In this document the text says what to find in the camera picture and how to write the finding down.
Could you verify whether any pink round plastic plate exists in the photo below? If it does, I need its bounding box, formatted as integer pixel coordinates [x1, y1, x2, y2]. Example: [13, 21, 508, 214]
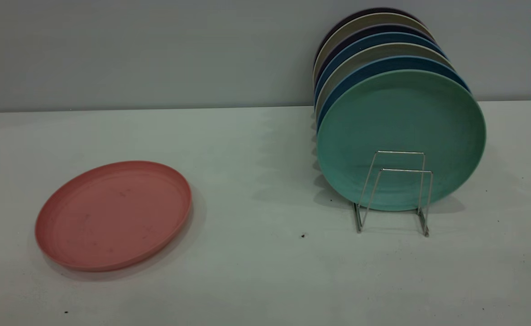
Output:
[34, 160, 193, 273]

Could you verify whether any green round plastic plate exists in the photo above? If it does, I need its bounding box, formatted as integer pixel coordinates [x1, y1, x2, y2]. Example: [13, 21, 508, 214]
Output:
[316, 69, 487, 212]

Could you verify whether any royal blue plastic plate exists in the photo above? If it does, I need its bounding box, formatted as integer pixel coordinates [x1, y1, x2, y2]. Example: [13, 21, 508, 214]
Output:
[317, 55, 472, 132]

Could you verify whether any dark purple plastic plate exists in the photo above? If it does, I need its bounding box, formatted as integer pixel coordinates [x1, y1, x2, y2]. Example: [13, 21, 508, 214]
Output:
[314, 7, 424, 64]
[314, 24, 436, 86]

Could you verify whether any beige round plastic plate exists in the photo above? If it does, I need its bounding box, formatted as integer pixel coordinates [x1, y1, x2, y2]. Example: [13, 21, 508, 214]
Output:
[315, 43, 455, 120]
[313, 13, 429, 84]

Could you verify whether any teal blue plastic plate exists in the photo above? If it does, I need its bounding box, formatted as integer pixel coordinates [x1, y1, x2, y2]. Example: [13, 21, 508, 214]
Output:
[314, 32, 447, 107]

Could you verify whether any silver wire plate rack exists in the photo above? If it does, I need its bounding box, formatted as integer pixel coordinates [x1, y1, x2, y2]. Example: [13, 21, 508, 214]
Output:
[353, 150, 434, 237]

